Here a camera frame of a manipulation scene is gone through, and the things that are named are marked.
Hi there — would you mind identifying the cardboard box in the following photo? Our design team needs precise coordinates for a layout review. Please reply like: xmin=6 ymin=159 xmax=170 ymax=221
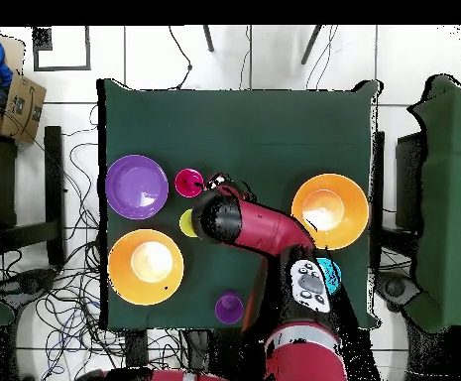
xmin=0 ymin=72 xmax=48 ymax=145

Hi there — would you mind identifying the light blue opaque bowl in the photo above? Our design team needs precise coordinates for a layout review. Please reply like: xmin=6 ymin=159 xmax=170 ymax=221
xmin=315 ymin=257 xmax=343 ymax=296

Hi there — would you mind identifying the red cup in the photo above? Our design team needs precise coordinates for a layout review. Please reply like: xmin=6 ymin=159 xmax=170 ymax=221
xmin=173 ymin=167 xmax=206 ymax=198

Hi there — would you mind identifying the tangle of floor cables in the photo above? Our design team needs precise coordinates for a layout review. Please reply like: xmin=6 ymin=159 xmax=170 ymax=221
xmin=0 ymin=104 xmax=187 ymax=381

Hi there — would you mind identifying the yellow cup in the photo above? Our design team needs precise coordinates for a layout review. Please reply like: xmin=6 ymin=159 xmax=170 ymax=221
xmin=178 ymin=208 xmax=198 ymax=239

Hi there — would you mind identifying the black tripod leg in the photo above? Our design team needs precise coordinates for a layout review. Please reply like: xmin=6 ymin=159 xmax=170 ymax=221
xmin=202 ymin=25 xmax=215 ymax=53
xmin=300 ymin=25 xmax=323 ymax=65

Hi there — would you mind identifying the black floor cable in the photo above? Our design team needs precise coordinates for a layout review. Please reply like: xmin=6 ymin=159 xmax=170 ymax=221
xmin=169 ymin=25 xmax=193 ymax=90

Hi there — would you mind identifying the dark green tablecloth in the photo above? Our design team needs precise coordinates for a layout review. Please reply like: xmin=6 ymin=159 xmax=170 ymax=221
xmin=96 ymin=77 xmax=384 ymax=332

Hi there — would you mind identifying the black monitor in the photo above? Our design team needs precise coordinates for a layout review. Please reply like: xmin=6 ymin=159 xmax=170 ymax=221
xmin=395 ymin=131 xmax=427 ymax=232

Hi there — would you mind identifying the black bench stand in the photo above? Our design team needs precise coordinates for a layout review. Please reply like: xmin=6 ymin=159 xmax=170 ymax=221
xmin=0 ymin=125 xmax=66 ymax=267

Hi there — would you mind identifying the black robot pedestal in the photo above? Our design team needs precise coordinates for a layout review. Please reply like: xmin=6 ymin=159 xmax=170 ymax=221
xmin=183 ymin=328 xmax=267 ymax=381

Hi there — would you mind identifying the large orange bowl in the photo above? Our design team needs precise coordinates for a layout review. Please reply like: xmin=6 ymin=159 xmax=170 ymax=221
xmin=290 ymin=173 xmax=371 ymax=252
xmin=107 ymin=228 xmax=185 ymax=307

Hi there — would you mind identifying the purple cup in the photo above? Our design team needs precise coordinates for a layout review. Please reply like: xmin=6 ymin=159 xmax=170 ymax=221
xmin=214 ymin=289 xmax=245 ymax=325

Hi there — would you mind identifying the black square frame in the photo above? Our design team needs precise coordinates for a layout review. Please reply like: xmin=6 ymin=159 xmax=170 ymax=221
xmin=31 ymin=25 xmax=92 ymax=72

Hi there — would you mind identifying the black power brick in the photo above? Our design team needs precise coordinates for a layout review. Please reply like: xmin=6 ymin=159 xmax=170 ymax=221
xmin=124 ymin=328 xmax=149 ymax=368

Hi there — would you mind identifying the purple bowl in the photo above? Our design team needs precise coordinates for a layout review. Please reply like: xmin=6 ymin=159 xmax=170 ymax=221
xmin=104 ymin=154 xmax=171 ymax=220

